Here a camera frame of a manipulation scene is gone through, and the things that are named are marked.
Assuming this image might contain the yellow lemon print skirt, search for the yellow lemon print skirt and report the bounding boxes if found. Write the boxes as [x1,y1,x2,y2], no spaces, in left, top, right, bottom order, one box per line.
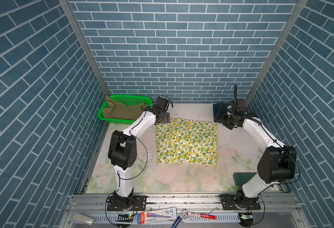
[156,118,218,167]

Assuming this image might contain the dark blue denim skirt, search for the dark blue denim skirt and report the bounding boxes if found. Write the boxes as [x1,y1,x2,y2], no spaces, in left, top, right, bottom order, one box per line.
[213,103,230,124]

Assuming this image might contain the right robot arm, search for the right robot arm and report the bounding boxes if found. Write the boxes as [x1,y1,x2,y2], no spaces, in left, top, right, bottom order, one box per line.
[213,99,298,204]

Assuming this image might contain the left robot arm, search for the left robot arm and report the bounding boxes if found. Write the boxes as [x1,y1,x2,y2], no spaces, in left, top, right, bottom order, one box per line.
[108,96,173,207]

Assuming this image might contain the green plastic basket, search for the green plastic basket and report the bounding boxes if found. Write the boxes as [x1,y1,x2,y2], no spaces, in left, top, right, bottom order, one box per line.
[98,95,152,125]

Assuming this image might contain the olive khaki skirt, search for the olive khaki skirt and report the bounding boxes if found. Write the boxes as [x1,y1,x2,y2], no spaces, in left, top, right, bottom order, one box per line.
[102,96,149,120]

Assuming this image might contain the dark green pad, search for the dark green pad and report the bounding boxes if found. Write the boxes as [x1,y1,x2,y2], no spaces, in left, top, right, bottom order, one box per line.
[233,172,257,187]

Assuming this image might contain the toothpaste box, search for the toothpaste box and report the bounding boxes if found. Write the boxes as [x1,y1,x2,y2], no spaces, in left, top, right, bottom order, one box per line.
[137,207,177,225]

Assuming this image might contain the blue marker pen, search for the blue marker pen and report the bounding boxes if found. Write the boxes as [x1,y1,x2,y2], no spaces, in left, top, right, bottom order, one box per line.
[172,209,187,228]

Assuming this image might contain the white plastic cup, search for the white plastic cup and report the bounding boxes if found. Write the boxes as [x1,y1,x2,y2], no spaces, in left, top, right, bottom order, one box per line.
[73,213,96,226]

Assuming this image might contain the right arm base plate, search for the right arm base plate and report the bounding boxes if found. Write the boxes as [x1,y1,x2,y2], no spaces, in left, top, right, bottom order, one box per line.
[218,192,261,211]

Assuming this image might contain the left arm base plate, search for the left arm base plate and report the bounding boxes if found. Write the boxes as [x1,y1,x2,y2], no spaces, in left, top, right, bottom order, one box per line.
[106,194,147,211]

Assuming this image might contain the red handled screwdriver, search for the red handled screwdriver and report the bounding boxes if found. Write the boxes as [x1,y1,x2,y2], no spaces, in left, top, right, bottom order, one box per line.
[187,211,216,220]

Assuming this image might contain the aluminium rail frame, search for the aluminium rail frame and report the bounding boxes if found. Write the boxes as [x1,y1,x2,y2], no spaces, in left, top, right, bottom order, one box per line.
[60,191,309,228]

